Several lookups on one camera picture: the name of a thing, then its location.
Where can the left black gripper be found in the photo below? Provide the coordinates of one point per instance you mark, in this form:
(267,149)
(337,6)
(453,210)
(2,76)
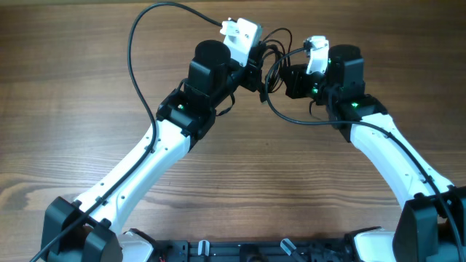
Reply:
(253,68)

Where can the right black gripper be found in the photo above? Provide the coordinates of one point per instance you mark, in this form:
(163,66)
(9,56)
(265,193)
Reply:
(295,81)

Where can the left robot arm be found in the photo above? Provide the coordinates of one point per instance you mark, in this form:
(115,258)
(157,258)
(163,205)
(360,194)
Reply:
(90,228)

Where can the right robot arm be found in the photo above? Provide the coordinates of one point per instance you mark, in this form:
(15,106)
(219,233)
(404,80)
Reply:
(432,221)

